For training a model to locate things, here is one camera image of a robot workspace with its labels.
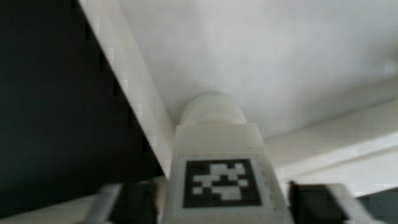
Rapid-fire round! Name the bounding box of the white table leg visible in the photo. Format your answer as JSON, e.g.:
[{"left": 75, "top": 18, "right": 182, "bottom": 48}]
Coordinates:
[{"left": 162, "top": 93, "right": 294, "bottom": 224}]

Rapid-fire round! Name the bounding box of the white square table top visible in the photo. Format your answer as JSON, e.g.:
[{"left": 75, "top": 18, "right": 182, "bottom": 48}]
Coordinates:
[{"left": 79, "top": 0, "right": 398, "bottom": 178}]

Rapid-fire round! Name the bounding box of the white L-shaped obstacle fence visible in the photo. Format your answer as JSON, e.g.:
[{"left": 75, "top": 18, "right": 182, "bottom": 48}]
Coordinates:
[{"left": 0, "top": 147, "right": 398, "bottom": 224}]

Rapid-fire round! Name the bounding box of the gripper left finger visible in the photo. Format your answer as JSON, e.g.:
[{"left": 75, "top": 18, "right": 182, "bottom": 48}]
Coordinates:
[{"left": 86, "top": 182, "right": 159, "bottom": 224}]

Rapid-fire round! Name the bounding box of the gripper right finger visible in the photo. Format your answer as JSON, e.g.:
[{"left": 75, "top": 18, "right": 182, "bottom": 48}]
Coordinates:
[{"left": 288, "top": 182, "right": 381, "bottom": 224}]

